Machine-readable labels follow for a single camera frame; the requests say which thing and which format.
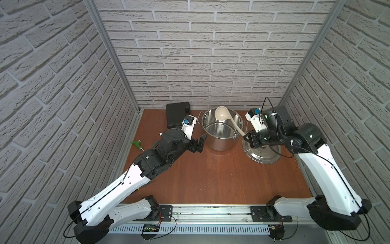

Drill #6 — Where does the stainless steel pot lid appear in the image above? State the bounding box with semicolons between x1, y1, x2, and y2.
242;140;282;164

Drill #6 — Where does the cream plastic ladle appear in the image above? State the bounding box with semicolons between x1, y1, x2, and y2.
214;106;245;137

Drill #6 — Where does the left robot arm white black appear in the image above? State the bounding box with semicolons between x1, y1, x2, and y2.
68;128;207;244

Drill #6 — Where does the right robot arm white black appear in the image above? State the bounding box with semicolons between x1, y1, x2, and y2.
243;106;372;231

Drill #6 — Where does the black plastic tool case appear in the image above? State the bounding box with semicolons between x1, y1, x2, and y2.
166;102;191;129

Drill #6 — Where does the green plastic tool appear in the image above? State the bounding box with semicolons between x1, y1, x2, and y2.
131;140;144;151

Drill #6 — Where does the left controller board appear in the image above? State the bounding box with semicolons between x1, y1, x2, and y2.
141;224;160;241

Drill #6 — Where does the controller board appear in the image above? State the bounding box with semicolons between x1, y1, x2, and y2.
268;225;285;241
141;224;160;241

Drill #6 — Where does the right controller board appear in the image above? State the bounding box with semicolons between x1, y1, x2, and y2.
268;225;285;241

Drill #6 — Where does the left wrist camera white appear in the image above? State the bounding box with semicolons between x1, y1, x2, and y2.
181;114;197;140

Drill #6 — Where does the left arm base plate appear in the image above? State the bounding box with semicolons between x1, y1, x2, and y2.
143;205;173;222

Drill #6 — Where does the aluminium mounting rail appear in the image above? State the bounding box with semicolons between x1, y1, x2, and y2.
86;202;339;226

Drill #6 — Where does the left black cable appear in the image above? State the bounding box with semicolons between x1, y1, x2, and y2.
141;209;178;240

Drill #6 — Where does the black cable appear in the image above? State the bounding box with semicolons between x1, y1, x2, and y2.
141;209;178;240
274;218;301;241

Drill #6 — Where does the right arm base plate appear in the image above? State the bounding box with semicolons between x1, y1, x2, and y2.
250;205;293;223

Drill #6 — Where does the right black cable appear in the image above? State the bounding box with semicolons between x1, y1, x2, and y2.
274;218;301;241

